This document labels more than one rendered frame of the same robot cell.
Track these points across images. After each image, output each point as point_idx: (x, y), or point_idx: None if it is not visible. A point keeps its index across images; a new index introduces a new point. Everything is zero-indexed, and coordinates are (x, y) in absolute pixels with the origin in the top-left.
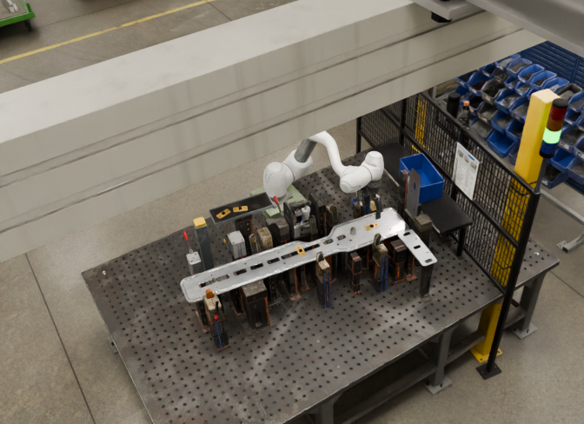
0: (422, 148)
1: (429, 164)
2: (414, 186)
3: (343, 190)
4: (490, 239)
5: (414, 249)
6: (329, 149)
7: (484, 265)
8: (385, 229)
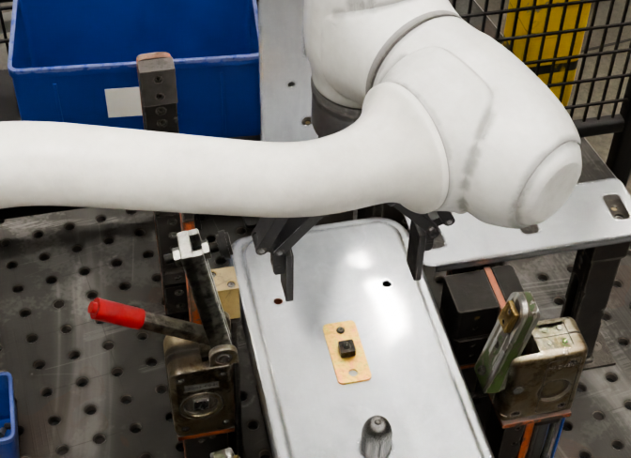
0: None
1: None
2: (198, 95)
3: (547, 214)
4: (523, 9)
5: (542, 232)
6: (111, 166)
7: None
8: (384, 303)
